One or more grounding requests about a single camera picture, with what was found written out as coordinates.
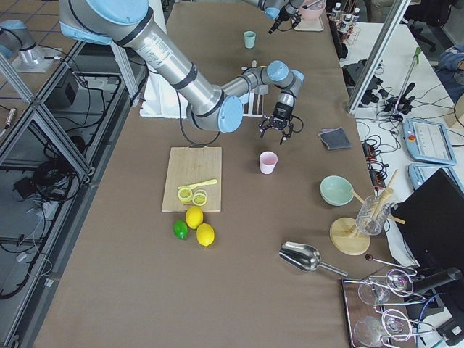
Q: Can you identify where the black power strip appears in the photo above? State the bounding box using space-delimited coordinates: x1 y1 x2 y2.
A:
362 141 385 191

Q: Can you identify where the yellow plastic knife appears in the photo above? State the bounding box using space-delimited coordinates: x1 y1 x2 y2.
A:
177 178 218 190

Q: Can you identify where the wooden mug tree stand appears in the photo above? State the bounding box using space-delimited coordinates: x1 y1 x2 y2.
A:
329 170 405 255

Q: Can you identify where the mint green bowl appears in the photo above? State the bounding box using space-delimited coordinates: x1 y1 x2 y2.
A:
320 175 354 207

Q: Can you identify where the grey folded cloth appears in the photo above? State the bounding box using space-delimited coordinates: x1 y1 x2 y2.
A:
318 127 352 151

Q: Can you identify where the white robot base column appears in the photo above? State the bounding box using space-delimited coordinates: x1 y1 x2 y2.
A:
140 67 187 119

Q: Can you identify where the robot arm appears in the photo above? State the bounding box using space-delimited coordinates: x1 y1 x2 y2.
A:
246 0 303 34
59 0 304 140

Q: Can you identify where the wine glass rack tray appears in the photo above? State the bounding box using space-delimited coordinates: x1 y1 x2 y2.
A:
341 268 435 347

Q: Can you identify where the clear glass mug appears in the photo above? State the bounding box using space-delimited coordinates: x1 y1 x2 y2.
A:
355 196 391 236

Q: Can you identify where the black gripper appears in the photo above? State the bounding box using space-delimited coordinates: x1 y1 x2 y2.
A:
258 102 294 145
268 1 302 34

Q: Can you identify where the metal scoop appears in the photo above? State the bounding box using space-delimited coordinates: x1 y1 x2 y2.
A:
279 241 348 278

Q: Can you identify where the pink bowl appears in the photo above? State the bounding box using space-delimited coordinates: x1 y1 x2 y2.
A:
299 0 326 20

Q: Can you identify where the aluminium frame post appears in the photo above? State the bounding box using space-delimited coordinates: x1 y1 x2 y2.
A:
347 0 410 116

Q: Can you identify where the wooden cutting board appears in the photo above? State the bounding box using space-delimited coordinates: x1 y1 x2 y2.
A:
162 147 223 212

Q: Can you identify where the white wire cup holder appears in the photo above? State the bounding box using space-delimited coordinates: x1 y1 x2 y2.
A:
237 59 269 118

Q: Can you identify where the green lime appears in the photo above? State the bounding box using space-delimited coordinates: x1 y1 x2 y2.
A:
173 220 189 239

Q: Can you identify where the teach pendant tablet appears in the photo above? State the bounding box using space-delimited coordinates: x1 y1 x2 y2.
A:
402 119 457 165

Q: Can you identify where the mint green cup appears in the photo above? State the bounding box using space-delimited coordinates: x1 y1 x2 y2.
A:
243 30 256 49

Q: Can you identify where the pink cup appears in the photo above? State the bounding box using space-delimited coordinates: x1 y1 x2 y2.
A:
259 151 278 175

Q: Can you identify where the bottle rack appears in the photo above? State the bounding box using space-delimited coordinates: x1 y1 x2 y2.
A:
327 1 360 59

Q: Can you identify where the whole yellow lemon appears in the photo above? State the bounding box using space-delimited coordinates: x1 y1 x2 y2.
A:
186 206 204 230
196 223 215 247

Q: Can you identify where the black monitor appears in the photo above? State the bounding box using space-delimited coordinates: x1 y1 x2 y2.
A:
392 169 463 270

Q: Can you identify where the cream tray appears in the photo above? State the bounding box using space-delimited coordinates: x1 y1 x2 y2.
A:
294 11 323 32

